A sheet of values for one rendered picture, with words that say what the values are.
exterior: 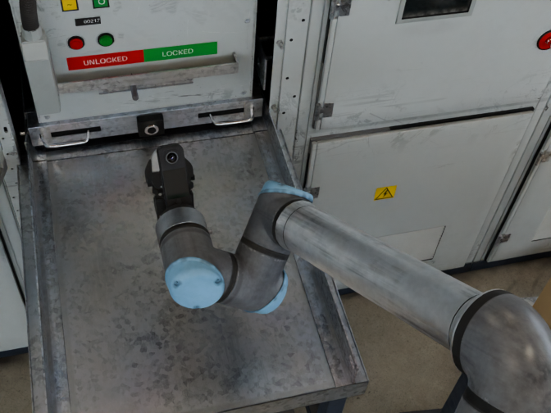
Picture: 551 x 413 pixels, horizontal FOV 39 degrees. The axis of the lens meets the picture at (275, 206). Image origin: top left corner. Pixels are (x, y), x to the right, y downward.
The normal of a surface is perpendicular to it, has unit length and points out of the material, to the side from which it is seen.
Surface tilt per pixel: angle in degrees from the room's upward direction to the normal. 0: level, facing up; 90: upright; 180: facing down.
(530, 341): 7
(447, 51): 90
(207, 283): 78
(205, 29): 90
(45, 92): 90
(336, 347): 0
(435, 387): 0
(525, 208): 90
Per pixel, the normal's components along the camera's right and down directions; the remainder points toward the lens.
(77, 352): 0.07, -0.62
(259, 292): 0.48, 0.25
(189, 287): 0.18, 0.63
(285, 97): 0.25, 0.77
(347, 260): -0.77, -0.25
